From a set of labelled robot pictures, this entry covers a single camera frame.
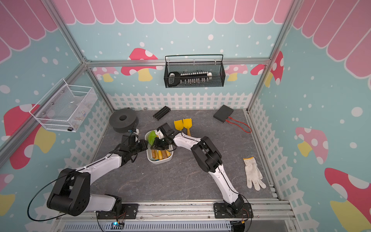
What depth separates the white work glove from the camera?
2.76 feet

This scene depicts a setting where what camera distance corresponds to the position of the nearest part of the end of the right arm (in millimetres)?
771

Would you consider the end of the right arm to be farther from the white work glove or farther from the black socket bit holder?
the white work glove
